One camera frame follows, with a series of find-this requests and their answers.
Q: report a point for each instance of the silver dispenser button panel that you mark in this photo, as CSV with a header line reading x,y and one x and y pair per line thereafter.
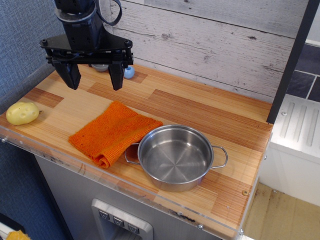
x,y
115,224

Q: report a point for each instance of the silver toy fridge cabinet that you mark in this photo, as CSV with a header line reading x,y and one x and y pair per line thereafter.
x,y
73,191

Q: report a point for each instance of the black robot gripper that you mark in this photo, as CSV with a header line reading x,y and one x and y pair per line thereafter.
x,y
86,41

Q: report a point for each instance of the orange knitted cloth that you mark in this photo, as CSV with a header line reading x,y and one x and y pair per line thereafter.
x,y
105,139

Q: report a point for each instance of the yellow object bottom left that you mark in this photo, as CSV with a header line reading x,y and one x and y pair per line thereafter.
x,y
17,235

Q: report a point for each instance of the black vertical frame post right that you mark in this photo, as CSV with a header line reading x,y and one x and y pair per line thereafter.
x,y
303,31

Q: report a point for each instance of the grey and blue scoop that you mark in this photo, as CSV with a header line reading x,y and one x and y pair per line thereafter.
x,y
129,72

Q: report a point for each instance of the white ridged appliance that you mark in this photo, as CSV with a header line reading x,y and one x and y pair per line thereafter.
x,y
292,159

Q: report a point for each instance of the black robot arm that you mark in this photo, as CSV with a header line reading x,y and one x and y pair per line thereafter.
x,y
86,41

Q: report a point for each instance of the yellow toy potato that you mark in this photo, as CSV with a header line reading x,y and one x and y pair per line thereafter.
x,y
22,113

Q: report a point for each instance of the stainless steel pot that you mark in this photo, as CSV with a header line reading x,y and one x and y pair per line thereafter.
x,y
175,157

